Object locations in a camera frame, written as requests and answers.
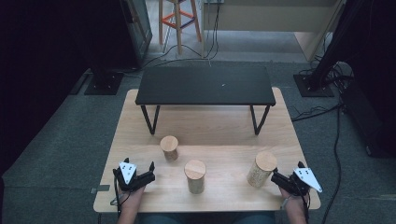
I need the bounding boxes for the tall jar with brown sticks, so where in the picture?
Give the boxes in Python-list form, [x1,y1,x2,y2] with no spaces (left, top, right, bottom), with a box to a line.
[183,159,207,195]

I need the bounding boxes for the beige cabinet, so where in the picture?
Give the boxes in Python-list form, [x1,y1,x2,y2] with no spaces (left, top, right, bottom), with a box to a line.
[200,0,347,63]

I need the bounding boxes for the person's right hand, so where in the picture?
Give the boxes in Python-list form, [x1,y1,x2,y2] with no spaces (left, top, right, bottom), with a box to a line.
[279,186,311,209]

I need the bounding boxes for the person's blue jeans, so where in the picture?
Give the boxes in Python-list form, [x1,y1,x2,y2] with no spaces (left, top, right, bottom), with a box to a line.
[136,211,276,224]

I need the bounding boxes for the tall jar with pale grains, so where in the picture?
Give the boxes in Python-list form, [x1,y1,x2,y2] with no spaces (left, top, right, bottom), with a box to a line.
[247,151,278,189]

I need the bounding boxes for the black box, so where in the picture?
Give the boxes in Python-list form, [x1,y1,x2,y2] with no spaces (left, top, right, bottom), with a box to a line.
[340,82,396,158]

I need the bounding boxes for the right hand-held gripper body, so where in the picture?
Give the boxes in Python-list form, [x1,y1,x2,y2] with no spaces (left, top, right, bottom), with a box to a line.
[271,167,323,197]

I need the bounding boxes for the grey wrist strap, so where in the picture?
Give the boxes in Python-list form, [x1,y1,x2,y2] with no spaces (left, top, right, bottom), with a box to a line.
[279,195,293,211]

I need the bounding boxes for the bundle of black cables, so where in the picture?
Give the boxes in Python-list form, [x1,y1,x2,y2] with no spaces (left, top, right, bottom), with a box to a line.
[298,54,356,92]

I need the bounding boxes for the left hand-held gripper cable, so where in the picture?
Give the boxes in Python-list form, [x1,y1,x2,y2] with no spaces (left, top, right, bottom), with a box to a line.
[110,172,124,217]

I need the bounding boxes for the black stand with square base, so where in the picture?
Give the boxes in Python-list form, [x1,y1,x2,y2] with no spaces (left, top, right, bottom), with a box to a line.
[83,62,124,96]
[292,0,368,98]

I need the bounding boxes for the black floor cable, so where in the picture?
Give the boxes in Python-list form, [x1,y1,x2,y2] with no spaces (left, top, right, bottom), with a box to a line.
[124,0,222,75]
[290,104,344,224]

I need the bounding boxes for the short glass jar wooden lid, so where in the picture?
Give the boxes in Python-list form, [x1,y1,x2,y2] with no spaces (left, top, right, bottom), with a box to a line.
[159,134,180,162]

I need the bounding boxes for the wooden stool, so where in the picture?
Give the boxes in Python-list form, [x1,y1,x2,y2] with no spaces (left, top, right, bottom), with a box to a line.
[158,0,203,55]

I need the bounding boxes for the grey tape strip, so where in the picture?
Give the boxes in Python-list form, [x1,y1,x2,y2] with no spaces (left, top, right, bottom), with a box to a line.
[90,184,111,194]

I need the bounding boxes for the person's left hand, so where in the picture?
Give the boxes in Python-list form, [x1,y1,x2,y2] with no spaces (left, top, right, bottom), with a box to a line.
[119,186,146,206]

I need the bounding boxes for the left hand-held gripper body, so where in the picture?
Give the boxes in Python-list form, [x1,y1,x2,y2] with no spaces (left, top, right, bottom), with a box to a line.
[112,161,156,192]

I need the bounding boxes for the hand-held gripper cable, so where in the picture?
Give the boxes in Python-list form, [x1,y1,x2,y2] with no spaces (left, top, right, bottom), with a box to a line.
[302,192,312,224]
[110,172,124,217]

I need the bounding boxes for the right hand-held gripper cable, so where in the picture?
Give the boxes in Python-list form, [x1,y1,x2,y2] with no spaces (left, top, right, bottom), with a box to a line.
[302,192,312,224]

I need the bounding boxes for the glass-fronted cabinet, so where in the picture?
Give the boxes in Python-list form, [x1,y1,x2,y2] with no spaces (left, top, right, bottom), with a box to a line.
[120,0,153,68]

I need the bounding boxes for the black metal shelf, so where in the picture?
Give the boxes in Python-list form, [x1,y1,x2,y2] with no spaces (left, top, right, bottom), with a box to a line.
[134,65,276,136]

